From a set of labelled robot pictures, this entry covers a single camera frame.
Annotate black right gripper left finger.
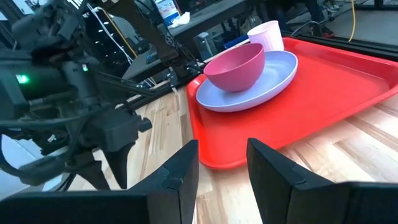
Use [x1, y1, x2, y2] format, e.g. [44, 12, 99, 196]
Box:
[0, 139, 200, 224]

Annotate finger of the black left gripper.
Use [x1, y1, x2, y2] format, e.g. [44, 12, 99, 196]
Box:
[104, 141, 136, 190]
[74, 151, 111, 190]

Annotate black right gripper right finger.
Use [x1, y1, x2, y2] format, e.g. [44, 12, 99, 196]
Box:
[247, 138, 398, 224]

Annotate lavender plate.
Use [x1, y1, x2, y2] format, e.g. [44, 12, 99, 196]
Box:
[195, 50, 299, 113]

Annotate magenta bowl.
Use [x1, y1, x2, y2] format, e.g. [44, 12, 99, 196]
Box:
[203, 42, 266, 93]

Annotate pink mug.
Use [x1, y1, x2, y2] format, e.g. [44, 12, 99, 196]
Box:
[247, 20, 285, 52]

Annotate red plastic tray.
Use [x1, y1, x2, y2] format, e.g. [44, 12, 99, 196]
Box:
[186, 37, 398, 170]

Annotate white crumpled paper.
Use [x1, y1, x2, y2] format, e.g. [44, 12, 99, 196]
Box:
[169, 11, 191, 29]

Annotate yellow cable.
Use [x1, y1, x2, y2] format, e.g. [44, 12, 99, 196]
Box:
[348, 0, 357, 43]

